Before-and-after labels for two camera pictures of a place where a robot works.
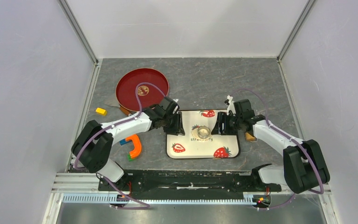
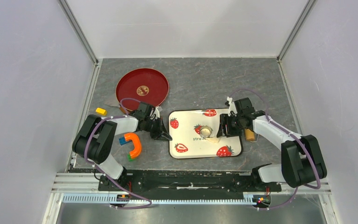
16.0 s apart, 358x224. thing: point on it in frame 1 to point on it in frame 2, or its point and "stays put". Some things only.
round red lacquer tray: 148,94 stays put
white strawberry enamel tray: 198,142 stays put
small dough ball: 202,132 to 213,139
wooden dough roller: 249,137 stays put
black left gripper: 178,128 to 164,136
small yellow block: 101,111 stays put
